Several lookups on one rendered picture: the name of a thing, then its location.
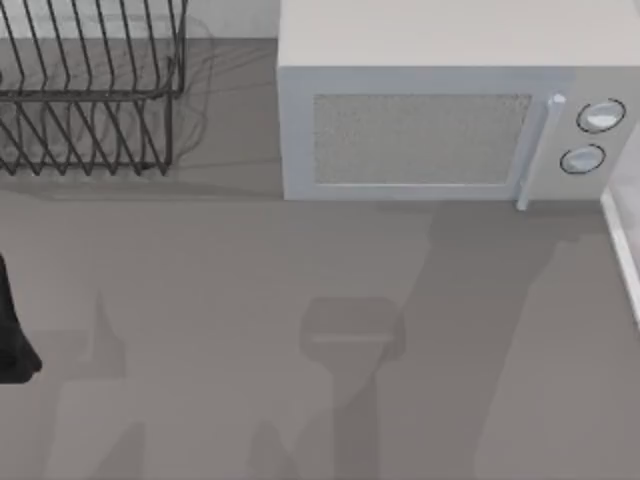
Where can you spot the small round microwave knob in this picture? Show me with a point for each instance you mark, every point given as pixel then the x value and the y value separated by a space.
pixel 582 159

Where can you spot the white sink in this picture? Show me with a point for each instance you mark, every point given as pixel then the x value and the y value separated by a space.
pixel 625 235

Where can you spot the large round microwave knob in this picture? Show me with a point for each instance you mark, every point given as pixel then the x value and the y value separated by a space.
pixel 601 114

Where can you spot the pale microwave oven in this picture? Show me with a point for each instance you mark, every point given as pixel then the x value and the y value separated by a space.
pixel 450 40

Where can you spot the microwave oven door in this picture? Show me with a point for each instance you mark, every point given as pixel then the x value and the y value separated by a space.
pixel 420 137

